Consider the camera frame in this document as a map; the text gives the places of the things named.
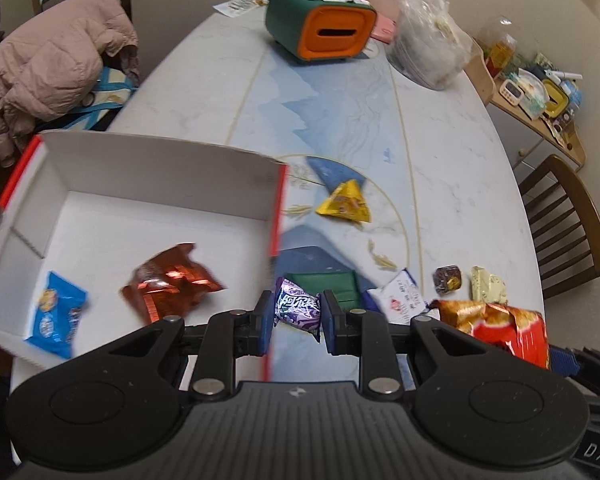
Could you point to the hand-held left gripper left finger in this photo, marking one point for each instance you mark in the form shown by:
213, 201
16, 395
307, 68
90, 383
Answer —
265, 322

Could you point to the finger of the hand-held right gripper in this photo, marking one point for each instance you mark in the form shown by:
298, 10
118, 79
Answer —
564, 360

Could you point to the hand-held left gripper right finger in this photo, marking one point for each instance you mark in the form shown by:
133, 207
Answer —
330, 325

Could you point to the purple candy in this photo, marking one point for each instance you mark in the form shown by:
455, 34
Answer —
297, 307

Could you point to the white and dark blue packet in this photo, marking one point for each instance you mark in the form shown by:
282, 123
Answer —
400, 297

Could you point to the copper red snack packet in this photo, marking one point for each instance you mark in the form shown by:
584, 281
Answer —
170, 285

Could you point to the red and white cardboard box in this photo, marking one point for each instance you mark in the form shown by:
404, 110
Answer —
130, 210

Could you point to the dark green packet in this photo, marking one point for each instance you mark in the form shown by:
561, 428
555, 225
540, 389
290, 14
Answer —
340, 285

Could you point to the orange and red chip bag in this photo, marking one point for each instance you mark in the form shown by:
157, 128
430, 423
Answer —
505, 327

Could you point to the pale green snack packet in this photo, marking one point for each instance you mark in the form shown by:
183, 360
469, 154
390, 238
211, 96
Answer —
487, 285

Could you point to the yellow triangular snack packet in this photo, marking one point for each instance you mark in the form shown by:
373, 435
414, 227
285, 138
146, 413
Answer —
345, 205

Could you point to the dark brown wrapped candy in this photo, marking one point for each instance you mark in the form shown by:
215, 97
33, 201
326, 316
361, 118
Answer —
446, 279

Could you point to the wooden chair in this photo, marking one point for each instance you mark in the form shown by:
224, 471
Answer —
575, 220

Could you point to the blue snack packet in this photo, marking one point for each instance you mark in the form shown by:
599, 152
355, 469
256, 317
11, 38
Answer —
55, 315

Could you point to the yellow lidded container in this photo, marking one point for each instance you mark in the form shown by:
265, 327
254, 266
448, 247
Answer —
555, 100

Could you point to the white kitchen timer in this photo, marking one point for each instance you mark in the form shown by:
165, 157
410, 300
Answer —
510, 94

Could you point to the blue tote bag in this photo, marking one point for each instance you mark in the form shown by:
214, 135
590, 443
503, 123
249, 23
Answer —
105, 95

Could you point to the green and orange tissue box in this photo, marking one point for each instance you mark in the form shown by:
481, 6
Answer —
330, 30

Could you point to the clear plastic bag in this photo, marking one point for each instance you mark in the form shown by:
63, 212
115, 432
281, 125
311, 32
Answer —
430, 45

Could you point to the pink packet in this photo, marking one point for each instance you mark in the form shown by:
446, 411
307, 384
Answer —
384, 27

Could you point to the white printed paper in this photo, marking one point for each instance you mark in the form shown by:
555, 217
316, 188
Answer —
237, 5

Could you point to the clear plastic container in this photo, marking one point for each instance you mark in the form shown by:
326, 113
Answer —
502, 45

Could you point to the pink padded jacket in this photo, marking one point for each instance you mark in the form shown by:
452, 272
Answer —
55, 60

